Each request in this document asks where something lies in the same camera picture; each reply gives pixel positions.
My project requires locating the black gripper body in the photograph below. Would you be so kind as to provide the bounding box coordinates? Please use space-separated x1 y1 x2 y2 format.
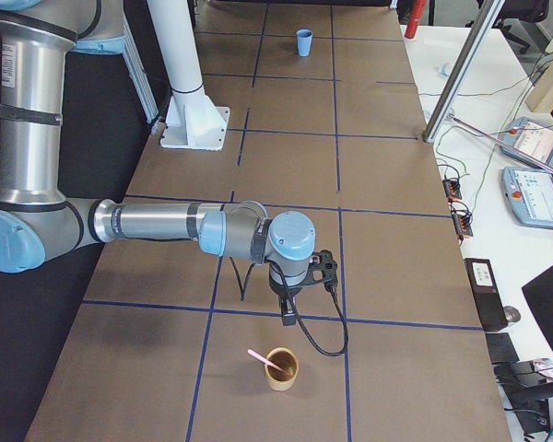
269 276 301 317

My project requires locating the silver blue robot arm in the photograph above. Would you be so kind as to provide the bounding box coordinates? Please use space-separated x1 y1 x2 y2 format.
0 1 318 325

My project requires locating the tan wooden cup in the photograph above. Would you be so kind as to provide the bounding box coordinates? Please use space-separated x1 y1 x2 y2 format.
264 347 300 391

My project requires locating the blue ribbed paper cup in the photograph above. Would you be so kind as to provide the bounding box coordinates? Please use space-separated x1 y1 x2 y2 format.
296 29 313 57

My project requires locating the orange black connector board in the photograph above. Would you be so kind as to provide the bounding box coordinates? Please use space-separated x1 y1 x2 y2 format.
442 178 462 202
451 208 473 239

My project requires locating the black power supply box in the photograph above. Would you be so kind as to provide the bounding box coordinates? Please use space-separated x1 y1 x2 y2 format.
464 258 508 332

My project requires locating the grey teach pendant near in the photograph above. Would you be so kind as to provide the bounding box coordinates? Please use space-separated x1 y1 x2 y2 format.
501 167 553 229

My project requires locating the grey teach pendant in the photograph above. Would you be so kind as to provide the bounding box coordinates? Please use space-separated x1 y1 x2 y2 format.
499 117 553 166
501 167 553 229

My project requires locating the thin metal rod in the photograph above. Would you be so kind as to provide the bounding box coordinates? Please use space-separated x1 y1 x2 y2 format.
451 115 553 174

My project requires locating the grey teach pendant far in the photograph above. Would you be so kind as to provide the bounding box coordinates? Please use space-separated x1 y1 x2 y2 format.
499 117 553 166

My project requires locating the red cylinder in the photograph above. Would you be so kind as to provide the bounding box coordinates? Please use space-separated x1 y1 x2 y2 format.
404 0 427 40

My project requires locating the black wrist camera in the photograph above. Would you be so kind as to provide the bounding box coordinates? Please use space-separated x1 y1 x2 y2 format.
306 250 338 294

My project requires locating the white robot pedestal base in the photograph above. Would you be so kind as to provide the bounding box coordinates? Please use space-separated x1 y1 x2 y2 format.
147 0 230 151

